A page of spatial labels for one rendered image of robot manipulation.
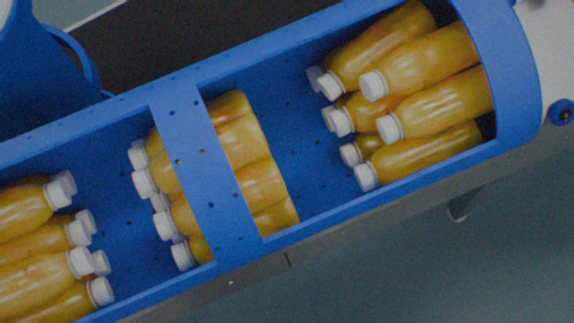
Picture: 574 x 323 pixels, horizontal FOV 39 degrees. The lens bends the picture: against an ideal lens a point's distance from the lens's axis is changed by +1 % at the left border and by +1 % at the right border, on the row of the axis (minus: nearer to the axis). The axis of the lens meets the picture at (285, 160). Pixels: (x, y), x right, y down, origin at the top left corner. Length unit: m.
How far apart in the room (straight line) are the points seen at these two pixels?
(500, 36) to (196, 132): 0.40
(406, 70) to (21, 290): 0.58
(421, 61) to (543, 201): 1.25
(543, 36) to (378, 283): 1.00
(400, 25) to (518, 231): 1.21
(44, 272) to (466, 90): 0.61
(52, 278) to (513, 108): 0.64
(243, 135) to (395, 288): 1.21
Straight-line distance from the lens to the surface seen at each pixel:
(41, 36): 1.46
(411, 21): 1.14
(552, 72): 1.38
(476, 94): 1.12
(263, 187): 1.07
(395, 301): 2.18
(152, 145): 1.12
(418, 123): 1.10
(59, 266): 1.11
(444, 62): 1.11
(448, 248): 2.22
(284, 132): 1.26
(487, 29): 1.04
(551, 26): 1.41
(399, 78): 1.08
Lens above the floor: 2.17
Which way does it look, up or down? 75 degrees down
